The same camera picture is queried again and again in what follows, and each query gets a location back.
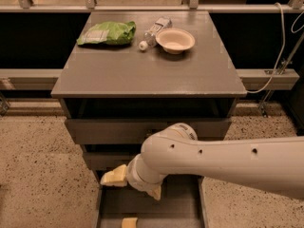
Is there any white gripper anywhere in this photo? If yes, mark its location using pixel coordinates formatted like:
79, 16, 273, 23
101, 154, 165, 200

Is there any yellow sponge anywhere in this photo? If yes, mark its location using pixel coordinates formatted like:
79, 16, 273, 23
122, 218, 138, 228

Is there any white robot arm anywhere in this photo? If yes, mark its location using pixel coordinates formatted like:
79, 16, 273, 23
101, 123, 304, 200

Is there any grey middle drawer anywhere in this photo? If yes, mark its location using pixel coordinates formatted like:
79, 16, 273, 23
83, 152, 136, 170

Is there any grey open bottom drawer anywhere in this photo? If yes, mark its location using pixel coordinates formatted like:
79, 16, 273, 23
93, 175, 209, 228

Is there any grey top drawer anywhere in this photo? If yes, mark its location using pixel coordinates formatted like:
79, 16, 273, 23
66, 118, 231, 145

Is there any grey wooden drawer cabinet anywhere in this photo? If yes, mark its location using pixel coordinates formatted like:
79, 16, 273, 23
50, 9, 248, 228

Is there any white paper bowl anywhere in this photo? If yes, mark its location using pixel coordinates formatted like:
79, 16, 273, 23
156, 28, 196, 54

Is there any green chip bag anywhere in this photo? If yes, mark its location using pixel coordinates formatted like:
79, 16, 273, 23
77, 21, 136, 46

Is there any clear plastic water bottle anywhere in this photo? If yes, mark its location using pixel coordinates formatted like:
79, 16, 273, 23
139, 17, 172, 51

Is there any white cable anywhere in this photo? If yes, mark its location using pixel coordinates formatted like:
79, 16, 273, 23
246, 1, 287, 95

